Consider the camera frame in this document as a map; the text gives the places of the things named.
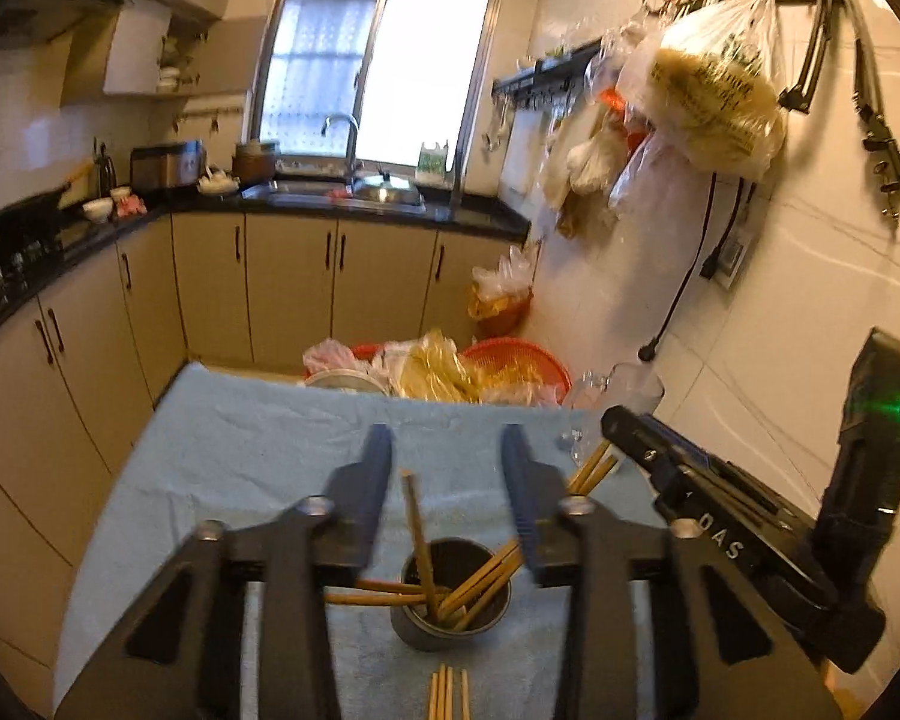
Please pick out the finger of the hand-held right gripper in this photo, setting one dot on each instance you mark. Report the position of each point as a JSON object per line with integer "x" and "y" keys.
{"x": 645, "y": 442}

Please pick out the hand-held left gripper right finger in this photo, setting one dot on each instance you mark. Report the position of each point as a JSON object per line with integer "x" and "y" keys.
{"x": 521, "y": 487}

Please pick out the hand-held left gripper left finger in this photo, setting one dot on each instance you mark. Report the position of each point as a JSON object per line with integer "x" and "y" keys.
{"x": 364, "y": 495}

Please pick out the single light wood chopstick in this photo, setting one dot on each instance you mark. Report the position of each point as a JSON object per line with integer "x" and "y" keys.
{"x": 591, "y": 465}
{"x": 601, "y": 474}

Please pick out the bundle of wooden chopsticks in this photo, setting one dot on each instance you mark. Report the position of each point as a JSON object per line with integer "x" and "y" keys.
{"x": 420, "y": 540}

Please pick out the dark grey utensil holder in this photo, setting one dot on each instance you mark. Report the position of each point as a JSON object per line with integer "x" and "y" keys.
{"x": 420, "y": 634}

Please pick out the clear glass mug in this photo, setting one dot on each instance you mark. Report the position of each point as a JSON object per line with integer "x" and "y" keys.
{"x": 622, "y": 390}

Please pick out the light blue table cloth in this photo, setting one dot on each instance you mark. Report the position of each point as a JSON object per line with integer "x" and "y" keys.
{"x": 255, "y": 435}

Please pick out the red plastic basket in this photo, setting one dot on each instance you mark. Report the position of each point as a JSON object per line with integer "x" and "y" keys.
{"x": 517, "y": 360}

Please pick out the orange bin with plastic bags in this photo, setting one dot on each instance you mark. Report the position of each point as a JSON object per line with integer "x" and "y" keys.
{"x": 499, "y": 300}

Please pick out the row of beige kitchen cabinets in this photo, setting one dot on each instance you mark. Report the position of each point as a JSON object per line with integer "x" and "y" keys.
{"x": 285, "y": 285}

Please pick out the black kitchen countertop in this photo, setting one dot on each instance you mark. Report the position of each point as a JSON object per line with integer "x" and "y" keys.
{"x": 480, "y": 219}

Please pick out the white hanging plastic bags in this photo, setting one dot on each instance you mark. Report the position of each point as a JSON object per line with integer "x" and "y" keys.
{"x": 592, "y": 157}

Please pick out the steel pot lid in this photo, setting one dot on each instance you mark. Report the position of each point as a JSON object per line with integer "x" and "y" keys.
{"x": 384, "y": 189}

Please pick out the steel kitchen sink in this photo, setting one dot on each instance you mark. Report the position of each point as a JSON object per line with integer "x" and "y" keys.
{"x": 307, "y": 193}

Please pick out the white hanging cutting board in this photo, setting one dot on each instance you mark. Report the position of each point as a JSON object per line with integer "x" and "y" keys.
{"x": 523, "y": 154}

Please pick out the large hanging yellow-filled plastic bag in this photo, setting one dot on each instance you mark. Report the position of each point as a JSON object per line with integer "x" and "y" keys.
{"x": 712, "y": 105}

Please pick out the black hanging tool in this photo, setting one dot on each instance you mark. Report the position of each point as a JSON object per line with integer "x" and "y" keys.
{"x": 877, "y": 135}

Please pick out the brown cooking pot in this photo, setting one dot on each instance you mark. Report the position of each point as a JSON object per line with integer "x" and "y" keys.
{"x": 255, "y": 161}

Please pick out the steel kitchen faucet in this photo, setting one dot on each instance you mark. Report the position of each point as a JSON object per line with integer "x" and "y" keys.
{"x": 352, "y": 142}

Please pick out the steel rice cooker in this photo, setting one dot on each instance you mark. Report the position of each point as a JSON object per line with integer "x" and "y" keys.
{"x": 166, "y": 166}

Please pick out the white bowl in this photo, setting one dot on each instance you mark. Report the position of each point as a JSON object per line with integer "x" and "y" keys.
{"x": 97, "y": 208}

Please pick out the steel kettle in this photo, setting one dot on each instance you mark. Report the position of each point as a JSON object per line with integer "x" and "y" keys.
{"x": 106, "y": 176}

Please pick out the kitchen window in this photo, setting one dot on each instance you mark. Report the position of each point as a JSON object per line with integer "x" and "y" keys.
{"x": 375, "y": 67}

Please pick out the black wok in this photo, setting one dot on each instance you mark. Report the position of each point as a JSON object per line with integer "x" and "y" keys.
{"x": 30, "y": 206}

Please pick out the white wall socket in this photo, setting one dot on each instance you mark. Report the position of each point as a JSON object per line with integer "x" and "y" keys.
{"x": 731, "y": 259}

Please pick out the black wall shelf rack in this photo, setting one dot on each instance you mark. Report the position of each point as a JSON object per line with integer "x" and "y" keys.
{"x": 547, "y": 67}

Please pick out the black wall hook rail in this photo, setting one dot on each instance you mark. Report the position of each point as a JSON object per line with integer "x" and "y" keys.
{"x": 810, "y": 52}

